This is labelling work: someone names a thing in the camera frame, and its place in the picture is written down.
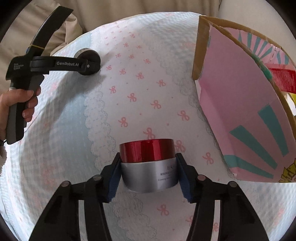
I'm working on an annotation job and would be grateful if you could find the red box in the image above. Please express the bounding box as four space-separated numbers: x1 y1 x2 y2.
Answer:
266 64 296 93

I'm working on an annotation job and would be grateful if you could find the small black jar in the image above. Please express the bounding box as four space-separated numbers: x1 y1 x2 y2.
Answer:
74 47 92 58

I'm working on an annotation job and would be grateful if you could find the bow-print bed sheet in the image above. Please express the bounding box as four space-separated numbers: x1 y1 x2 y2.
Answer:
0 11 296 241

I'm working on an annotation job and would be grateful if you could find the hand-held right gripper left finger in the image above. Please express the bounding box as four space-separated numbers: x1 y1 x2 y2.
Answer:
29 153 122 241

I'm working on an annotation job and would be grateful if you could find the person's left hand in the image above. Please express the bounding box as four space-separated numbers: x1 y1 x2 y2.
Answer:
0 89 38 139

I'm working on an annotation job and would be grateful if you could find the red and silver jar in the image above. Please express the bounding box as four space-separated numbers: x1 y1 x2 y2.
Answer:
119 138 179 193

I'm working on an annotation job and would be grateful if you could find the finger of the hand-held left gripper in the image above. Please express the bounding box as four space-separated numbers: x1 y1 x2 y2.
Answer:
26 6 74 58

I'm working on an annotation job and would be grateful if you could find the pink striped cardboard box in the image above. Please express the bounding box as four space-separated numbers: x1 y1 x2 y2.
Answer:
191 15 296 183

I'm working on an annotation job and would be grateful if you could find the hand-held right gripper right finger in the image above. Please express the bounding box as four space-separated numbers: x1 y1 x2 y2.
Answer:
176 152 278 241

